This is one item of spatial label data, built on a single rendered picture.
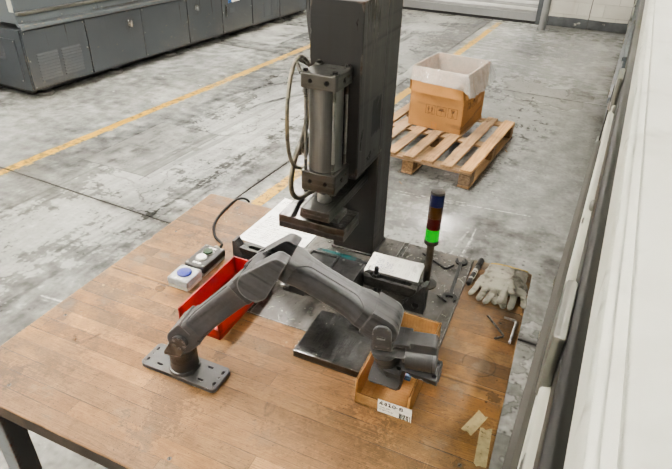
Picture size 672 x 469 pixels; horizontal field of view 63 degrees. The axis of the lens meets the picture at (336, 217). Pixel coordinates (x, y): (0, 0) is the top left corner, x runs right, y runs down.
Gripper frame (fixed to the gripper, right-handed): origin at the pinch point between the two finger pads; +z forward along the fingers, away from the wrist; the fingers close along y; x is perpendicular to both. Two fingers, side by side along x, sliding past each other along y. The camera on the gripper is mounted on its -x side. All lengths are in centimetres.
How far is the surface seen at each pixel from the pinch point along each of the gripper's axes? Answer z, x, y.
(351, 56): -36, 25, 55
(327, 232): -5.7, 25.4, 25.9
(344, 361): 1.4, 11.7, -1.1
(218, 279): 7, 54, 10
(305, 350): 1.1, 21.3, -1.7
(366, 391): 0.0, 4.4, -5.9
